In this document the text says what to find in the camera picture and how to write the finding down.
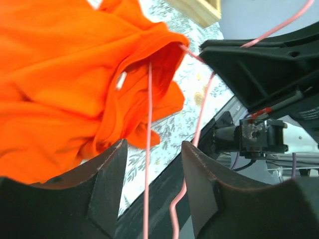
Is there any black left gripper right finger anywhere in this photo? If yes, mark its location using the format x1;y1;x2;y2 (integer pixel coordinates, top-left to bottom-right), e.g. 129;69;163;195
181;141;319;239

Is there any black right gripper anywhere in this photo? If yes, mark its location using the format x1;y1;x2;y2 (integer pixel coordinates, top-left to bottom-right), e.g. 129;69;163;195
200;23;319;142

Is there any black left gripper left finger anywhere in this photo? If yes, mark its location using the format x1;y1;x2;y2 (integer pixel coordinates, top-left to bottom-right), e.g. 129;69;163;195
0;139;128;239

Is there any pink wire hanger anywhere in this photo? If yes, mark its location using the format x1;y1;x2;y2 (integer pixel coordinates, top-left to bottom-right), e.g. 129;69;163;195
143;0;316;239

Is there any orange t shirt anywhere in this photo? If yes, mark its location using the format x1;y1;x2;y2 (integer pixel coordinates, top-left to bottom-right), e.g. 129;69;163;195
0;0;189;184

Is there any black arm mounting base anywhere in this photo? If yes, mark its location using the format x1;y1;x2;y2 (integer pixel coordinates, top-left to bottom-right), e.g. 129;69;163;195
114;112;290;239

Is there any floral patterned table mat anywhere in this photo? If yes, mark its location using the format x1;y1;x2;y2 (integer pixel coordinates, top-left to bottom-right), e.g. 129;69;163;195
118;0;223;216

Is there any right wooden clothes rack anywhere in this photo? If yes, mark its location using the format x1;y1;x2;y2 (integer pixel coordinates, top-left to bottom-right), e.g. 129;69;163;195
166;0;221;28

